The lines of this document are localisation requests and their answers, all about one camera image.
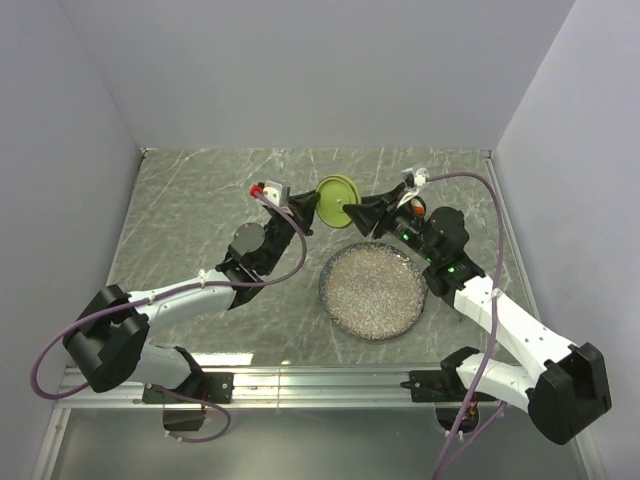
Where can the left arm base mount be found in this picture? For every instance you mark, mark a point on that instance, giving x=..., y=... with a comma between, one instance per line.
x=195, y=395

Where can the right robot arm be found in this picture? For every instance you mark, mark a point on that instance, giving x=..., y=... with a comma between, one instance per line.
x=562, y=386

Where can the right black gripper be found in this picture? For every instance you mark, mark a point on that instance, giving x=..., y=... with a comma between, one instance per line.
x=366, y=216

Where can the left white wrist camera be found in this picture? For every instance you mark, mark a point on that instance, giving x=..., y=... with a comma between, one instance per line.
x=276, y=193

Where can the aluminium frame rail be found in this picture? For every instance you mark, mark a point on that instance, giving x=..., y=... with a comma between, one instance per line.
x=283, y=387

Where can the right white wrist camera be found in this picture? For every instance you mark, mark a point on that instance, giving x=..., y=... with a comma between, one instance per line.
x=414, y=179

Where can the speckled ceramic plate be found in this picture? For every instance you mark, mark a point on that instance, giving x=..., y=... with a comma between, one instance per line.
x=373, y=291

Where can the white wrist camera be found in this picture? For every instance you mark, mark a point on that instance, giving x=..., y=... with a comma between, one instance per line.
x=414, y=179
x=276, y=193

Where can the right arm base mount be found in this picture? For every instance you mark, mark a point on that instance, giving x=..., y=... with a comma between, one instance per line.
x=444, y=386

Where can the beige metal lunch container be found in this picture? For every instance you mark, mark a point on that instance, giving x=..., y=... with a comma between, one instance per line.
x=417, y=207

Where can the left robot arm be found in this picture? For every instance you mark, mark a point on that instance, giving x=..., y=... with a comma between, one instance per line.
x=110, y=342

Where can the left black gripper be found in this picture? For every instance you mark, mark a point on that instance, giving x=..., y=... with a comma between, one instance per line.
x=302, y=202

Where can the green round lid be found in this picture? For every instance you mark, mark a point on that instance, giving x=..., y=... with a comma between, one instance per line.
x=335, y=192

